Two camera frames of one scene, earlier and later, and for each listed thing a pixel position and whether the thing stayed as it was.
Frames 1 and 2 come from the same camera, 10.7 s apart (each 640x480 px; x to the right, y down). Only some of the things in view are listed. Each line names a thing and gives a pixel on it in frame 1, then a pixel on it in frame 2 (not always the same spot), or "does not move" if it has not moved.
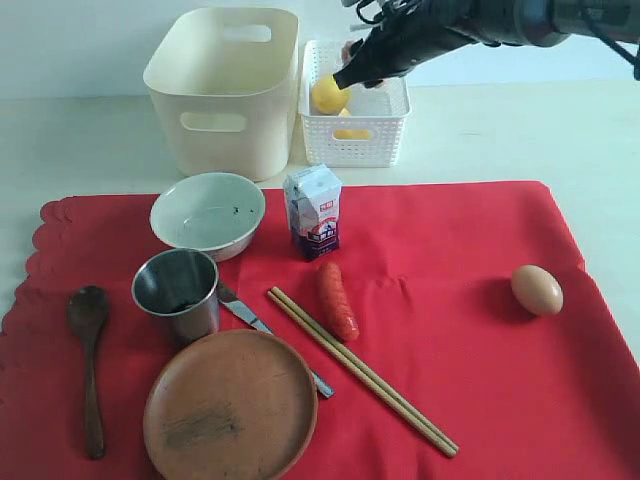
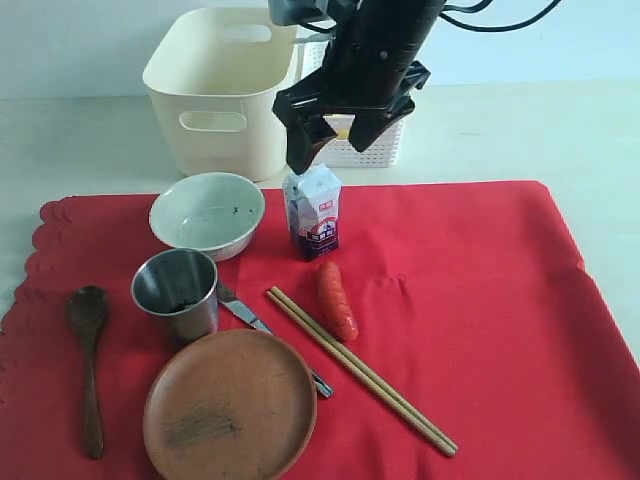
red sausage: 336,304 does not move
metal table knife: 243,311 does not move
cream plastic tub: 222,83 does not move
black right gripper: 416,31 to 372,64
